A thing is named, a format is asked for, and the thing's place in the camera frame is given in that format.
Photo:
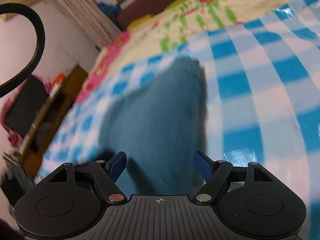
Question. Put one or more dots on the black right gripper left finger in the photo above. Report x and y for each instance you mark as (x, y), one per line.
(71, 199)

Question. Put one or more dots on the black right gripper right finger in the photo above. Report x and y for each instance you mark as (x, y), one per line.
(250, 201)

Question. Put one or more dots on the teal fuzzy small garment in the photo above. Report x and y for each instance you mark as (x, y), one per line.
(159, 128)

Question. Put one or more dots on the wooden bedside cabinet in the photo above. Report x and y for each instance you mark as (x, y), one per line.
(34, 113)

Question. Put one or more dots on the blue white checkered plastic sheet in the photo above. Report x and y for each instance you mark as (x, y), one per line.
(262, 99)

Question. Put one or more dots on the cream floral bedsheet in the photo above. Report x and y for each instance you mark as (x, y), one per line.
(170, 29)

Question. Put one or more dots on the blue plastic bag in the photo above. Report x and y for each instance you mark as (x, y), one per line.
(111, 11)

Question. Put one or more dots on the beige curtain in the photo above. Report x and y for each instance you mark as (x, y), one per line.
(95, 23)

